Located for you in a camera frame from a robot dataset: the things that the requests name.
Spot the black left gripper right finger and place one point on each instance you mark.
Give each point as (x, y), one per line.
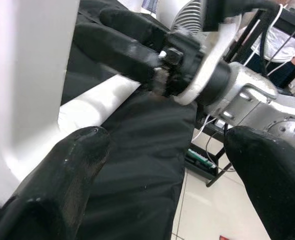
(275, 180)

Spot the white plastic children table top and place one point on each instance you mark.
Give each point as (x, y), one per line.
(25, 75)

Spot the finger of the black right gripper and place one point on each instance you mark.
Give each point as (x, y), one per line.
(137, 25)
(117, 52)

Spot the white round fan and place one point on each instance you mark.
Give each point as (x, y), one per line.
(188, 15)

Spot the black metal table leg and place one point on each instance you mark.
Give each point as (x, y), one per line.
(247, 37)

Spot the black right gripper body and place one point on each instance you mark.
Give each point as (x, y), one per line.
(182, 60)

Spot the black tablecloth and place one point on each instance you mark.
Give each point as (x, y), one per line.
(142, 155)

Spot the white plastic table leg tube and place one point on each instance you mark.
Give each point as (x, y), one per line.
(102, 97)

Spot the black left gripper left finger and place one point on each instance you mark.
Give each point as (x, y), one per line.
(52, 190)

